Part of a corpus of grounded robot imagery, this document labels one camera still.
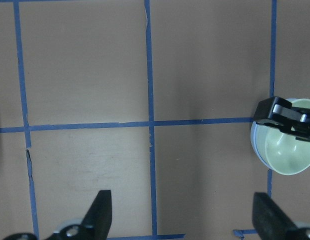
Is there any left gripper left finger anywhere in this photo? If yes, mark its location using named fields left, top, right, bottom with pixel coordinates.
left=2, top=189, right=113, bottom=240

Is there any blue bowl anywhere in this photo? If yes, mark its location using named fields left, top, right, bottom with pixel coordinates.
left=250, top=98, right=297, bottom=169

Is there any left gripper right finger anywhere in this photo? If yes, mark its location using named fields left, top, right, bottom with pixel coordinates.
left=252, top=192, right=310, bottom=240

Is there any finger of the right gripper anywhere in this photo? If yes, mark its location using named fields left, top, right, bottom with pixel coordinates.
left=253, top=96, right=310, bottom=142

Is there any green bowl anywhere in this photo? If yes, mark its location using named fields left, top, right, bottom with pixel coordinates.
left=264, top=98, right=310, bottom=176

